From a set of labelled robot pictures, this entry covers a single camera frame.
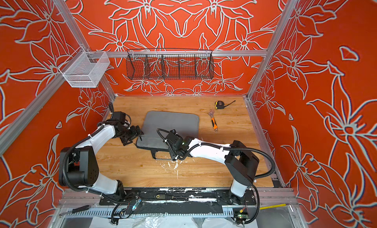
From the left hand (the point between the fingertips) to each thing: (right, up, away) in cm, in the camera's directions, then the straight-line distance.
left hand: (138, 135), depth 90 cm
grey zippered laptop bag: (+31, +5, +14) cm, 34 cm away
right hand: (+22, -7, -6) cm, 24 cm away
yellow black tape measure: (+56, +20, +20) cm, 63 cm away
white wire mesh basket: (-35, +42, +2) cm, 55 cm away
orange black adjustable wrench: (+50, +5, +10) cm, 51 cm away
